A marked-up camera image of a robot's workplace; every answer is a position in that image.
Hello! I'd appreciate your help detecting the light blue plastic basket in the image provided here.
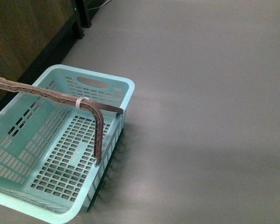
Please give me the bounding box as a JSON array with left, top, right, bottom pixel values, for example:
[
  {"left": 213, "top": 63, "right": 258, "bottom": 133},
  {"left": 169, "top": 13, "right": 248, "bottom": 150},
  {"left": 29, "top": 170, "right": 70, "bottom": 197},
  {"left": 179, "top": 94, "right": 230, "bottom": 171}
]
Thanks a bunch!
[{"left": 0, "top": 65, "right": 135, "bottom": 224}]

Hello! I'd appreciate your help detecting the dark wooden produce stand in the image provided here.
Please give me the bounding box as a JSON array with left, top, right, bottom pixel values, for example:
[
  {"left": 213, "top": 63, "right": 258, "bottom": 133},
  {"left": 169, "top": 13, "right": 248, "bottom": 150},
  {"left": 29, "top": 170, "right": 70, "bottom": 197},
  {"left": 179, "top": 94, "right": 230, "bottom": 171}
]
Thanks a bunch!
[{"left": 0, "top": 0, "right": 93, "bottom": 117}]

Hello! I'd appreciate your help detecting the white zip tie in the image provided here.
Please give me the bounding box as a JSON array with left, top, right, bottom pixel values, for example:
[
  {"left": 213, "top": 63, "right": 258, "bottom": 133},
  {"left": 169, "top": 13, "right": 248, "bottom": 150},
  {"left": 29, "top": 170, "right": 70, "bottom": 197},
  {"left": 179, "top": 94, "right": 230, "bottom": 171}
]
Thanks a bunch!
[{"left": 75, "top": 97, "right": 89, "bottom": 109}]

